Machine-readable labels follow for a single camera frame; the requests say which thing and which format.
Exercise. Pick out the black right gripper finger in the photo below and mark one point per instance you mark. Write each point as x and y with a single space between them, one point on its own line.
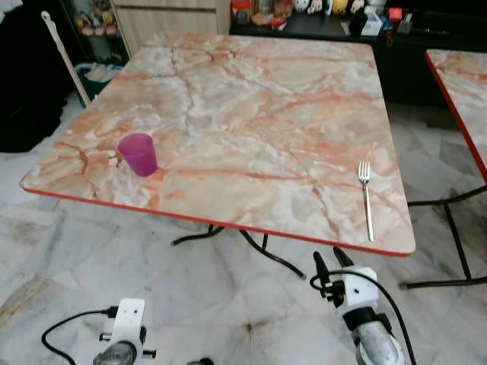
323 270
343 258

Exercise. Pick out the silver metal fork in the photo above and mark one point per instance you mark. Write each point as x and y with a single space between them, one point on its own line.
367 205

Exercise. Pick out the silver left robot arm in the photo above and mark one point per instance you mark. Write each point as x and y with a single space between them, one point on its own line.
116 354

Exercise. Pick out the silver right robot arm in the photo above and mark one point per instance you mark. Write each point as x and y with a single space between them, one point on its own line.
379 346

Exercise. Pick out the marble-top folding table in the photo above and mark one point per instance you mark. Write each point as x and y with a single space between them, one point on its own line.
468 84
251 114

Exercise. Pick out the purple plastic cup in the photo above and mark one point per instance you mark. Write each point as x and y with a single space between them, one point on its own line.
138 156

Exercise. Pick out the white small box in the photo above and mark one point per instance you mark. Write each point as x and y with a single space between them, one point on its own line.
372 24

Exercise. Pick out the red-lid plastic jar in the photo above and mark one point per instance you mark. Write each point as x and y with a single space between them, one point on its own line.
240 11

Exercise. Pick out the light wooden cabinet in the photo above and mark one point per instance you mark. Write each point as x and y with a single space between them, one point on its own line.
171 23

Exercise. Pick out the green storage bin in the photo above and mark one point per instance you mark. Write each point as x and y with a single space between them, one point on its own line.
95 82

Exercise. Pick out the glass shelf with figurines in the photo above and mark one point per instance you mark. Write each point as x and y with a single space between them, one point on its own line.
95 30

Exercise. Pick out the black fabric heap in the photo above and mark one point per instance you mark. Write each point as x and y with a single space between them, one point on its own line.
30 76

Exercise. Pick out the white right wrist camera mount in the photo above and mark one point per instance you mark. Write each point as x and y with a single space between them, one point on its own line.
358 289

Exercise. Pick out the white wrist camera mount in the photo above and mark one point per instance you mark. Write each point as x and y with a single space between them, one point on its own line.
358 289
125 319

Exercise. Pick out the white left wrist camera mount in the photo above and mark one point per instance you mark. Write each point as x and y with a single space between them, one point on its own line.
125 319

